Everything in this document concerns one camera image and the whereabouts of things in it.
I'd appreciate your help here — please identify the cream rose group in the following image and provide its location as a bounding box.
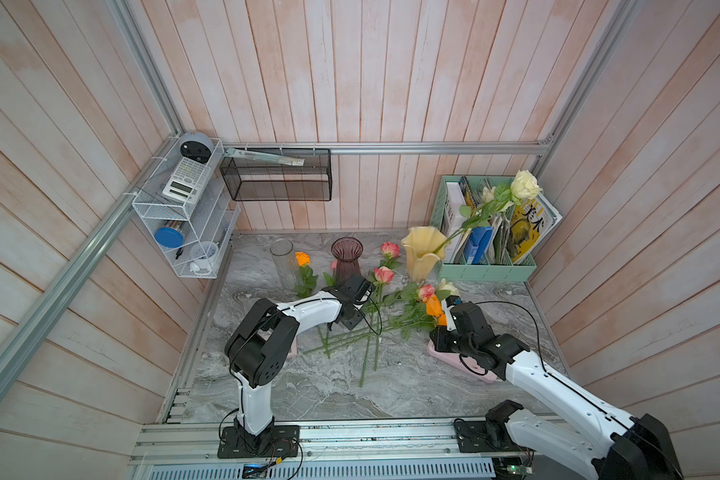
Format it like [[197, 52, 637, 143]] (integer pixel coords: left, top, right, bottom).
[[434, 170, 543, 253], [437, 279, 460, 299], [460, 186, 496, 230]]

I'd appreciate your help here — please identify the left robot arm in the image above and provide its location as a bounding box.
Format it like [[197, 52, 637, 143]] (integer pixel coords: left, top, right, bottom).
[[217, 275, 375, 459]]

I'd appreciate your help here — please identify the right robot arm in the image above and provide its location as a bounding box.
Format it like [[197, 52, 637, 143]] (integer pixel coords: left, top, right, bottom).
[[428, 295, 683, 479]]

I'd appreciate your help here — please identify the pink case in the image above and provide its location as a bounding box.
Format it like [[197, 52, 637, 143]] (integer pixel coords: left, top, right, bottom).
[[427, 342, 498, 384]]

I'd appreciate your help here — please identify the pink rose middle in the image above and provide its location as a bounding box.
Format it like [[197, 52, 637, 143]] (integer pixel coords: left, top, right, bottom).
[[362, 265, 395, 371]]

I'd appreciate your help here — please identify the purple ribbed glass vase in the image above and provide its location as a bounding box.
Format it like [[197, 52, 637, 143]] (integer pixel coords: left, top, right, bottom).
[[331, 237, 363, 285]]

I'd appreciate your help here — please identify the pink rose upper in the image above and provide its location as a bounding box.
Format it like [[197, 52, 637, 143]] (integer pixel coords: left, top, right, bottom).
[[380, 242, 400, 270]]

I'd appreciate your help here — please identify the pink rose right group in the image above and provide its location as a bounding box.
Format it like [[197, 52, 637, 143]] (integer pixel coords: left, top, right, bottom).
[[417, 284, 435, 303]]

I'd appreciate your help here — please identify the blue folder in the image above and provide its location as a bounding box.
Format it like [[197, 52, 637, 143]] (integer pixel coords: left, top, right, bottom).
[[463, 225, 494, 265]]

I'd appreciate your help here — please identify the clear glass cylinder vase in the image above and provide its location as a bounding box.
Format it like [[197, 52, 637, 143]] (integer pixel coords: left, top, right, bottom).
[[270, 238, 299, 290]]

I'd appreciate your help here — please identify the yellow ruffled vase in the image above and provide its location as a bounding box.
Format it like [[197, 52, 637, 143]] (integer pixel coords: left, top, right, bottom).
[[401, 226, 447, 283]]

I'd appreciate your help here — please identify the green file organizer box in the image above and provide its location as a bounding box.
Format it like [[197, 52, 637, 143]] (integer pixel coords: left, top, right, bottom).
[[429, 175, 537, 283]]

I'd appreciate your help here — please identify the pink calculator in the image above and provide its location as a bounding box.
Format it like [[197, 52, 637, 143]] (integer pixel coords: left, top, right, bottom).
[[259, 331, 298, 360]]

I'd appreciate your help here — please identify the white book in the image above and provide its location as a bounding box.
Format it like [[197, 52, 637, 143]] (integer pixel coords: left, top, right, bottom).
[[441, 182, 467, 264]]

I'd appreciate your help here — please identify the yellow magazine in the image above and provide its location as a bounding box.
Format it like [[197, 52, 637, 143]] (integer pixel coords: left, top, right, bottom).
[[507, 193, 563, 265]]

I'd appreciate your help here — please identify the white cup on shelf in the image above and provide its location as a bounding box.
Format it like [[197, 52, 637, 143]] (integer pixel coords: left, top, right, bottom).
[[189, 241, 219, 275]]

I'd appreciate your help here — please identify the white strip on basket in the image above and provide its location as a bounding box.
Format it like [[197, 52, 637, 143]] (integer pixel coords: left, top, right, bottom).
[[224, 148, 305, 167]]

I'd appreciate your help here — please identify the blue lid jar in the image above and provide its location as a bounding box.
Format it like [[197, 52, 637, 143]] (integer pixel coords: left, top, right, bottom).
[[153, 220, 185, 249]]

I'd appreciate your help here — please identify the white calculator on shelf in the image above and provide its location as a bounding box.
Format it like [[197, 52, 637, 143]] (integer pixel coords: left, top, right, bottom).
[[161, 157, 212, 204]]

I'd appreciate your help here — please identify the round black white device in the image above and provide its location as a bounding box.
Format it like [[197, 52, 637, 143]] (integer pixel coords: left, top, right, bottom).
[[179, 132, 214, 164]]

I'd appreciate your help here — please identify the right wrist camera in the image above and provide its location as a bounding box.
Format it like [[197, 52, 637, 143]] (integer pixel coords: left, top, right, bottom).
[[441, 295, 461, 331]]

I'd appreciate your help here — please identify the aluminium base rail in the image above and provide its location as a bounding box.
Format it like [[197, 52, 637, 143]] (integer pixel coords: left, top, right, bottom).
[[124, 418, 530, 479]]

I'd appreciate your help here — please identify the black wire basket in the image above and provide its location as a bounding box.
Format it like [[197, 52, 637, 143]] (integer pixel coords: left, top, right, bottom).
[[220, 147, 333, 202]]

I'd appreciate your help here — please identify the white wire mesh shelf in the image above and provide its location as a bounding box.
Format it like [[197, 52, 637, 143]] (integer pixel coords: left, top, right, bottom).
[[132, 135, 241, 279]]

